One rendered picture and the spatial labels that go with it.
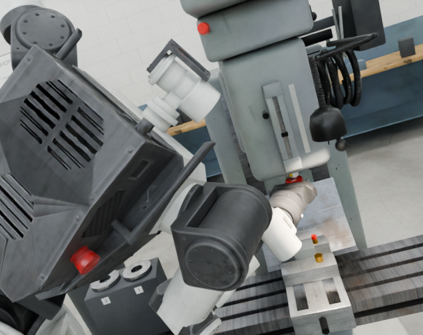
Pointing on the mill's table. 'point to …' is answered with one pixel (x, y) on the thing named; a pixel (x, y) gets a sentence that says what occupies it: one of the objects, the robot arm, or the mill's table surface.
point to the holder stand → (127, 300)
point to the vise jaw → (309, 270)
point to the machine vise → (320, 302)
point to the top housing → (205, 6)
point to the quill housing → (302, 86)
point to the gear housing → (253, 26)
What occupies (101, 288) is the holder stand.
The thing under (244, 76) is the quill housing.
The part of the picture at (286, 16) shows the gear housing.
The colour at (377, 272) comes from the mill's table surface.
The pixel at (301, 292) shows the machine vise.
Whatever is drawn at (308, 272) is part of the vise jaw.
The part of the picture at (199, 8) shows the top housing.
